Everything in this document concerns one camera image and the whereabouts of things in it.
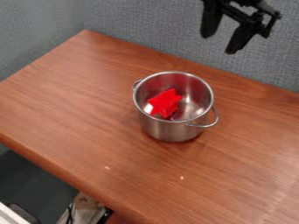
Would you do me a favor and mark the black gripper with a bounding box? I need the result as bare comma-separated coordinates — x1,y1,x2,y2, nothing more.
200,0,281,54

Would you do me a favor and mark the red plastic block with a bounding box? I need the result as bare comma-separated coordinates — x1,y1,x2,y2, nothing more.
146,88,182,118

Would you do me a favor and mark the white object at corner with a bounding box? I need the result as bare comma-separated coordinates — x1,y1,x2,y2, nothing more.
0,202,41,224

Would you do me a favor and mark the wooden table leg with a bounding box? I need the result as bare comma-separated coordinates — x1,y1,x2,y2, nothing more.
56,192,113,224

